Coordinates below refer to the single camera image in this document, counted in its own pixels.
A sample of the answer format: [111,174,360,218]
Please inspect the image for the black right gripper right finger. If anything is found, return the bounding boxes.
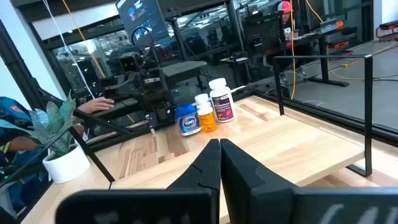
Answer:
[220,138,398,224]

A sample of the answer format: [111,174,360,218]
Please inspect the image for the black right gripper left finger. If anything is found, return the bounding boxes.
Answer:
[55,138,222,224]

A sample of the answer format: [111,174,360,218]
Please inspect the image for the blue antacid bottle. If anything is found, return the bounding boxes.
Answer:
[175,104,202,137]

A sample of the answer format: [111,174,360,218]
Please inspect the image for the orange pill bottle white cap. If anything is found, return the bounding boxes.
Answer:
[197,105,218,133]

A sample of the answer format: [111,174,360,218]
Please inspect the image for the large white bottle purple label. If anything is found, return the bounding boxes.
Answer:
[208,78,237,123]

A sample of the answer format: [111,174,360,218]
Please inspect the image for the grey bench table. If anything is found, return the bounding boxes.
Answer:
[161,60,208,91]

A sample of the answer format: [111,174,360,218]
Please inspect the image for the light wooden tray board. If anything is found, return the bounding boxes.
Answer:
[110,54,374,190]

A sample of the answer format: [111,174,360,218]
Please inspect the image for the person's hand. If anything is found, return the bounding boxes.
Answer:
[76,96,115,115]

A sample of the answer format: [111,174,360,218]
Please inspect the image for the dark computer monitor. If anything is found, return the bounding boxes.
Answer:
[115,0,170,47]

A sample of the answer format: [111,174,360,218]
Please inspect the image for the green leafy plant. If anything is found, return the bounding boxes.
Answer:
[29,91,77,161]

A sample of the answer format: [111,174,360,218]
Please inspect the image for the white round plant pot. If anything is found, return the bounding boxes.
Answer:
[42,143,91,184]

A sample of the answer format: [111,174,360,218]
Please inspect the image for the black pegboard cart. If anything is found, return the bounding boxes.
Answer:
[241,12,285,63]

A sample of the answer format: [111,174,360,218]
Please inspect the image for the person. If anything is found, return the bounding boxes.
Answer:
[0,95,91,218]
[273,0,308,85]

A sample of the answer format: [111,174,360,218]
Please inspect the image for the black-legged desk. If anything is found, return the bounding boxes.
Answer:
[306,26,358,88]

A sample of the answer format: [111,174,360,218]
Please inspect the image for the grey and orange device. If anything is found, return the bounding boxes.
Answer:
[319,18,345,34]

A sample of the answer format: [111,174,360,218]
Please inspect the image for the red and black bench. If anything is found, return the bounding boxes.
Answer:
[374,20,398,41]

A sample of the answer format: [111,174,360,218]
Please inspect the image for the yellow cable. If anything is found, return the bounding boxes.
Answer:
[306,0,398,82]
[289,0,297,100]
[61,0,106,79]

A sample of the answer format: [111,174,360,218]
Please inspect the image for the white cable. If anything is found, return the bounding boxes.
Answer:
[42,0,96,99]

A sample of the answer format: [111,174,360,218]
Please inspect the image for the black table frame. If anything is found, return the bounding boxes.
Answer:
[0,21,398,184]

